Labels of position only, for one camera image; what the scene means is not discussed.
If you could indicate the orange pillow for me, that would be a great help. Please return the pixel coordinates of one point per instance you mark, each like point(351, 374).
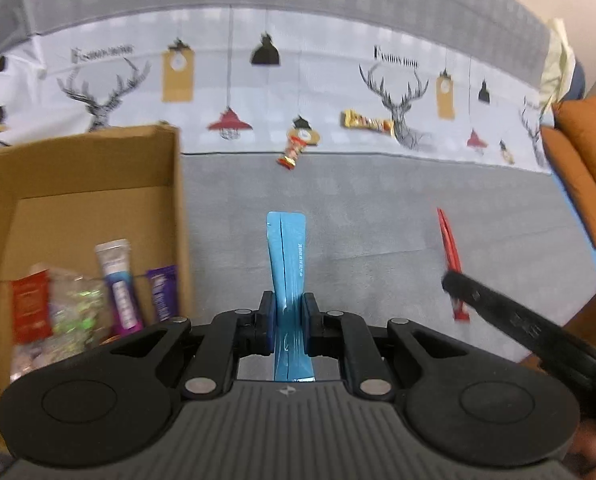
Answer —
point(578, 185)
point(595, 135)

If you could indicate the blue snack packet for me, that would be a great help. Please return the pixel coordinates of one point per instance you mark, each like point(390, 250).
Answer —
point(288, 250)

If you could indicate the cardboard box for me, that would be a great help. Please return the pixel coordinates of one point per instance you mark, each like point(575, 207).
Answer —
point(78, 170)

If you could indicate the yellow red candy bar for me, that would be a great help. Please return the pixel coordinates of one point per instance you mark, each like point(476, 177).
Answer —
point(368, 121)

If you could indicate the red white wrapped candy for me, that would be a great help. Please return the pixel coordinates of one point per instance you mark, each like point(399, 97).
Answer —
point(293, 150)

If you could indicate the deer print grey bed cover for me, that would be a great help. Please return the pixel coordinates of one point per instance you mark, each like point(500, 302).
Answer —
point(358, 210)

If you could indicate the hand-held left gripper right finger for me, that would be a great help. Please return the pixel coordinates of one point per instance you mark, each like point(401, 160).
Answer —
point(309, 325)

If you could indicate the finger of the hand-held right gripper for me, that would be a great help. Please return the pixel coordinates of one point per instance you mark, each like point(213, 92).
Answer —
point(518, 317)

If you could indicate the red snack packet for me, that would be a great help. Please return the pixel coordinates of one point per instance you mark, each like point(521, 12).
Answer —
point(30, 305)

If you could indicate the clear bag of candies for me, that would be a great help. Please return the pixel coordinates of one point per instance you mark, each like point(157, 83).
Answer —
point(75, 310)

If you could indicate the white purple snack packet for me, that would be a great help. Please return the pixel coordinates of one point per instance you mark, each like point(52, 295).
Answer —
point(120, 287)

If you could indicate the long red snack stick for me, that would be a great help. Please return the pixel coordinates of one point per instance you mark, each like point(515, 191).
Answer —
point(450, 250)

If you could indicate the pale yellow cloth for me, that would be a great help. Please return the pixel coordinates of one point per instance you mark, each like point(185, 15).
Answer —
point(558, 60)

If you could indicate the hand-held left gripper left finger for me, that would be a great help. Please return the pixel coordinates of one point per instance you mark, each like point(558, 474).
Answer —
point(267, 325)

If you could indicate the purple candy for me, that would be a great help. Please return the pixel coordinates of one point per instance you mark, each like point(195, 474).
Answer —
point(163, 294)

